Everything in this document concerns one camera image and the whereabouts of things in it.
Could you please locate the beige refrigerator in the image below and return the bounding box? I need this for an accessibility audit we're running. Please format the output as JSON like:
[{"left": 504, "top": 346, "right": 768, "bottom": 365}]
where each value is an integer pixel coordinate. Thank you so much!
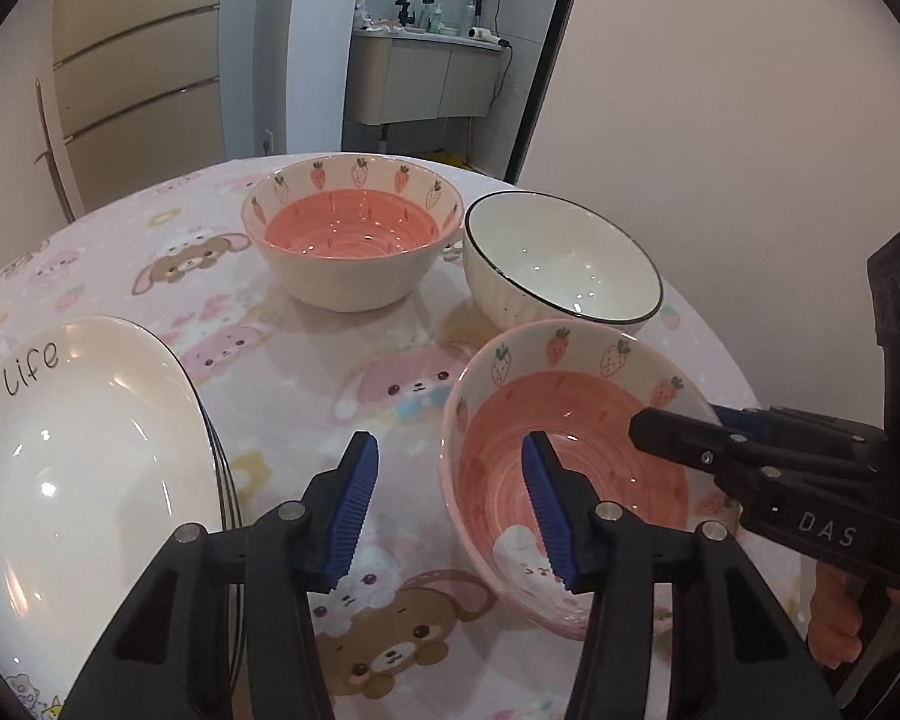
[{"left": 51, "top": 0, "right": 222, "bottom": 222}]

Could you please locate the pink rabbit print bowl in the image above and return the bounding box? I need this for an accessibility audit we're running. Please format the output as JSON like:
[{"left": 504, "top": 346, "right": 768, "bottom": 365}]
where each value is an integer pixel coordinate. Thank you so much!
[{"left": 441, "top": 320, "right": 743, "bottom": 642}]

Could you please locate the black-rimmed white bowl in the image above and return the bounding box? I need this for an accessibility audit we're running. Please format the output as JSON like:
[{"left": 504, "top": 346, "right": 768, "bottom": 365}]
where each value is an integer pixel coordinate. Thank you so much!
[{"left": 463, "top": 192, "right": 663, "bottom": 337}]

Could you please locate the black power cable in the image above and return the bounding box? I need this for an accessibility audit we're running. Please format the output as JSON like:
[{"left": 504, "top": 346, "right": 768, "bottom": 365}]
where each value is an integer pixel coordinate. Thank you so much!
[{"left": 486, "top": 0, "right": 520, "bottom": 117}]

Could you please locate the person's right hand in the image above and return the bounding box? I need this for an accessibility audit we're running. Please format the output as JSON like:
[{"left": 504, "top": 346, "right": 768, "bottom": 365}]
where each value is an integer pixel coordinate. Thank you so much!
[{"left": 804, "top": 562, "right": 867, "bottom": 668}]

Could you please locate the pink cartoon printed tablecloth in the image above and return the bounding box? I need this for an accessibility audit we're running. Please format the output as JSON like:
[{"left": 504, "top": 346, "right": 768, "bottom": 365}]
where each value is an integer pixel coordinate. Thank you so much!
[{"left": 0, "top": 154, "right": 811, "bottom": 720}]

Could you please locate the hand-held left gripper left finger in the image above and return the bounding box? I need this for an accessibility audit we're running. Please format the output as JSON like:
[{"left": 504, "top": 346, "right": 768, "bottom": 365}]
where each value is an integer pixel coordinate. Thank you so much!
[{"left": 60, "top": 431, "right": 380, "bottom": 720}]

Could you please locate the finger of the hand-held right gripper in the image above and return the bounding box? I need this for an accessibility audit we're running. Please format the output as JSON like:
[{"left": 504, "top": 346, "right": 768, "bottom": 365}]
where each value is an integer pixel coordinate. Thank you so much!
[
  {"left": 712, "top": 405, "right": 882, "bottom": 458},
  {"left": 628, "top": 407, "right": 878, "bottom": 500}
]

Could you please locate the wide black-rimmed white plate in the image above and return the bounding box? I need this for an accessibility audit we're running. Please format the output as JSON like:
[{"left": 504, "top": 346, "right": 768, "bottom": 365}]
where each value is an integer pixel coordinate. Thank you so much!
[{"left": 195, "top": 405, "right": 245, "bottom": 691}]

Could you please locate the cream bowl with pink inside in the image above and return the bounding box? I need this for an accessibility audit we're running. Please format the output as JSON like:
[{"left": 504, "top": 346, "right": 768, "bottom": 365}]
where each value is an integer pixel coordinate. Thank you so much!
[{"left": 241, "top": 154, "right": 464, "bottom": 314}]

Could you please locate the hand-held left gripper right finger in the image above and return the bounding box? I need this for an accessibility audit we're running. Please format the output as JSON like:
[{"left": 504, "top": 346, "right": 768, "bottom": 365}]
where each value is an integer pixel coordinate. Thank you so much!
[{"left": 521, "top": 431, "right": 845, "bottom": 720}]

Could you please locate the cartoon print white plate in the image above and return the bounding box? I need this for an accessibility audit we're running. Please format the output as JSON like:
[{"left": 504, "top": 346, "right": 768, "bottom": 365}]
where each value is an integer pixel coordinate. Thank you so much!
[{"left": 0, "top": 315, "right": 224, "bottom": 720}]

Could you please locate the black door frame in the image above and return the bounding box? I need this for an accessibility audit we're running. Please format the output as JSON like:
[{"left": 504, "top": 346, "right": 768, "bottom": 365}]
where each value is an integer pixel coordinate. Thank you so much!
[{"left": 506, "top": 0, "right": 593, "bottom": 185}]

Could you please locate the small black-rimmed white plate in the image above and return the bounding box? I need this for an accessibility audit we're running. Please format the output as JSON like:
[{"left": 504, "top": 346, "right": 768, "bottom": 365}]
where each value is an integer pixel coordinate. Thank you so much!
[{"left": 187, "top": 382, "right": 233, "bottom": 691}]

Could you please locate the beige vanity cabinet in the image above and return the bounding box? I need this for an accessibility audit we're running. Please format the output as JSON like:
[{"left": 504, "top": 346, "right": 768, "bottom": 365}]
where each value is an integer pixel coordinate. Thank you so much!
[{"left": 343, "top": 28, "right": 507, "bottom": 125}]

